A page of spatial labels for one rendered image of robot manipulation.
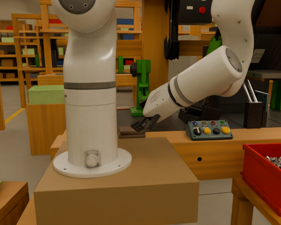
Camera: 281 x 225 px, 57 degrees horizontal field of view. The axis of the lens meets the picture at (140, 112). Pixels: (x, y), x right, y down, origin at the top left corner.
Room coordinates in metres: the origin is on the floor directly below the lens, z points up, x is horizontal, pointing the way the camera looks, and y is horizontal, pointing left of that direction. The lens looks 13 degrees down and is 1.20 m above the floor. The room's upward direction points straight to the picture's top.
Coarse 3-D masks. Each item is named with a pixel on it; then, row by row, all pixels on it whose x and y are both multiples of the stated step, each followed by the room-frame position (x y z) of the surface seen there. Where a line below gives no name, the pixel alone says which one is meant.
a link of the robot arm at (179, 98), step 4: (176, 76) 0.64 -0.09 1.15; (172, 80) 0.64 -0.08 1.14; (176, 80) 0.63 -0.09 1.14; (172, 84) 0.63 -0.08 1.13; (176, 84) 0.62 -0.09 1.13; (172, 88) 0.63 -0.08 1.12; (176, 88) 0.62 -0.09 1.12; (172, 92) 0.63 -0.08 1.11; (176, 92) 0.62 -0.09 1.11; (180, 92) 0.61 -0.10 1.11; (176, 96) 0.62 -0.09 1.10; (180, 96) 0.62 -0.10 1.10; (176, 100) 0.63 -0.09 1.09; (180, 100) 0.62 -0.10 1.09; (184, 100) 0.62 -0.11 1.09; (184, 104) 0.63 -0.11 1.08; (188, 104) 0.63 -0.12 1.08
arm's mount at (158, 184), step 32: (160, 160) 0.60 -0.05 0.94; (64, 192) 0.46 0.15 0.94; (96, 192) 0.46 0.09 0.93; (128, 192) 0.47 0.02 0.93; (160, 192) 0.48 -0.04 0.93; (192, 192) 0.49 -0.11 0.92; (64, 224) 0.46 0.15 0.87; (96, 224) 0.46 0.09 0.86; (128, 224) 0.47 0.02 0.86; (160, 224) 0.48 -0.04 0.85
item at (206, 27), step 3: (213, 21) 8.72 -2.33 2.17; (207, 24) 8.57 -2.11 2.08; (210, 24) 8.58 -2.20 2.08; (213, 24) 8.71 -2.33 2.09; (204, 27) 8.43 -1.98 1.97; (207, 27) 8.45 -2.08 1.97; (201, 36) 8.52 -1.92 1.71; (204, 36) 8.55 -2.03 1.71; (207, 36) 8.57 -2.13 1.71; (210, 36) 8.60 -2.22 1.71; (213, 36) 8.63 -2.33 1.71; (201, 39) 8.52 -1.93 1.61; (204, 39) 8.55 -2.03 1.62; (207, 39) 8.58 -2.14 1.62; (210, 39) 8.60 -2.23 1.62; (201, 57) 8.42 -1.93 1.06
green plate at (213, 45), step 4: (220, 36) 1.12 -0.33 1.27; (212, 40) 1.20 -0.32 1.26; (220, 40) 1.11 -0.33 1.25; (212, 44) 1.18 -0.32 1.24; (216, 44) 1.14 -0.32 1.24; (220, 44) 1.11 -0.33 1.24; (208, 48) 1.22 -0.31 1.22; (212, 48) 1.17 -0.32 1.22; (216, 48) 1.13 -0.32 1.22; (208, 52) 1.20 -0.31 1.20
